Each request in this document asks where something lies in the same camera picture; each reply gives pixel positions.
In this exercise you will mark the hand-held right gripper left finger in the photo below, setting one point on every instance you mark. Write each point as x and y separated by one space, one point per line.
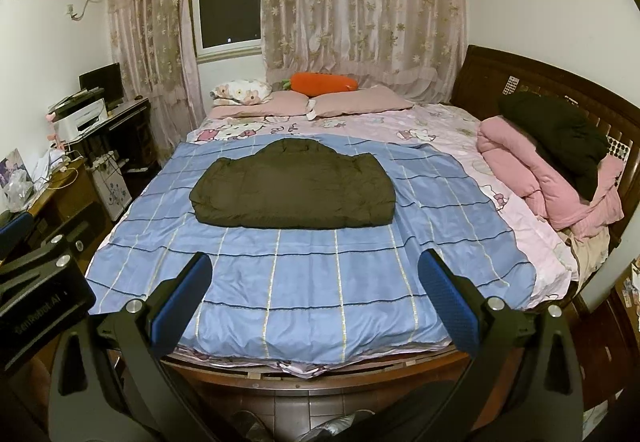
182 302

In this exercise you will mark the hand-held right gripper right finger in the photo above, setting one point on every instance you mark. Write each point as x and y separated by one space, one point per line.
450 307

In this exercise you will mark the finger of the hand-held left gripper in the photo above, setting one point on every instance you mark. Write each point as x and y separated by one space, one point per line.
47 257

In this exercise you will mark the olive green puffer jacket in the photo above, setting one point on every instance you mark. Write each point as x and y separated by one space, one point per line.
290 187

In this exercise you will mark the blue chair seat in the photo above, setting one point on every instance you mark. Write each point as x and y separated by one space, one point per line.
15 232

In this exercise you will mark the light wooden desk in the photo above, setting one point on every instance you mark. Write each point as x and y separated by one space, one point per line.
70 197

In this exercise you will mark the white floral panel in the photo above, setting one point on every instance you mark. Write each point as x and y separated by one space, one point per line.
112 189

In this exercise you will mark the small picture print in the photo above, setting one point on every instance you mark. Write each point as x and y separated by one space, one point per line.
14 167

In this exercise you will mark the blue checked blanket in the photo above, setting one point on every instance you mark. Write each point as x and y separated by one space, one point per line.
310 282

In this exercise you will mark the white printer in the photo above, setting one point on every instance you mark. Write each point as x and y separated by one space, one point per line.
82 117

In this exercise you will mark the person's grey shoe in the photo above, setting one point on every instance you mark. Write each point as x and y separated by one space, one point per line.
255 427
325 432

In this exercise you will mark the beige cloth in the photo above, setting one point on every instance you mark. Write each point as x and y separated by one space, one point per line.
587 252

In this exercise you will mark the dark computer desk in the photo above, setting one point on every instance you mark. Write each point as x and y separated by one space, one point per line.
132 132

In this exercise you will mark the pink quilt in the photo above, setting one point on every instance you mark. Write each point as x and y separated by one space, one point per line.
530 172

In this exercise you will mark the dark wooden nightstand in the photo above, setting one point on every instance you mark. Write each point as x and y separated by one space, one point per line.
610 347

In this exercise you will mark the pink cartoon bedsheet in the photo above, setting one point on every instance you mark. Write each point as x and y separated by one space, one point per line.
440 127

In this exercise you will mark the black computer monitor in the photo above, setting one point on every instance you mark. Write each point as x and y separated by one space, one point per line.
102 79

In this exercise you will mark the black garment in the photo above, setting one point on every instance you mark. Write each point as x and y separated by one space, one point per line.
555 127

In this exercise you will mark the pink pillow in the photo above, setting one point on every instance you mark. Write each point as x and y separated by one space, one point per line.
365 101
270 104

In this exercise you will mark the white floral pillow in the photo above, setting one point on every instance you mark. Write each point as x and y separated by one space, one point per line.
240 91

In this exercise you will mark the pink floral lace curtain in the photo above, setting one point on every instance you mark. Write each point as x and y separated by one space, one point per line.
150 57
365 12

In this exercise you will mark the dark wooden bed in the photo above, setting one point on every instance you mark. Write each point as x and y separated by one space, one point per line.
490 72

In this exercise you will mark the orange carrot plush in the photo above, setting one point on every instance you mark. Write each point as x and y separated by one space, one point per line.
322 83

